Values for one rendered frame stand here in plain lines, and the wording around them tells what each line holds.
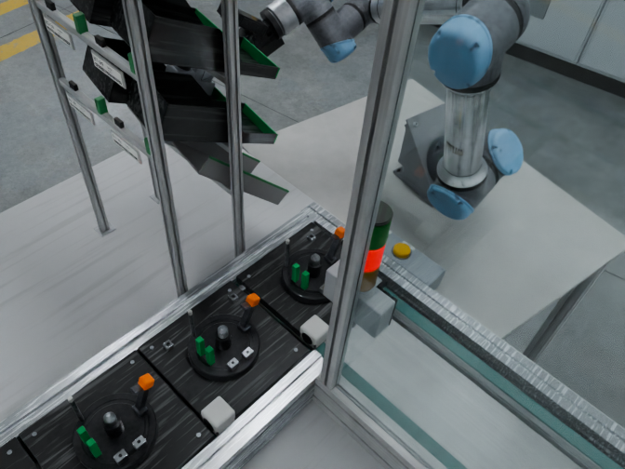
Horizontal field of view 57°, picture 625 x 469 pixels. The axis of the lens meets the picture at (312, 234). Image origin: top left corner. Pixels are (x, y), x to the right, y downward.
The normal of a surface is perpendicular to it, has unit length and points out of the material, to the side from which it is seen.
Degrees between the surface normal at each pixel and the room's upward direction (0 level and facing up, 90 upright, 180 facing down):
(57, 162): 0
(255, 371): 0
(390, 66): 90
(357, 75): 0
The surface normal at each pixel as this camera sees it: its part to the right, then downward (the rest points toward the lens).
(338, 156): 0.07, -0.66
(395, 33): -0.69, 0.51
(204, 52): 0.59, 0.63
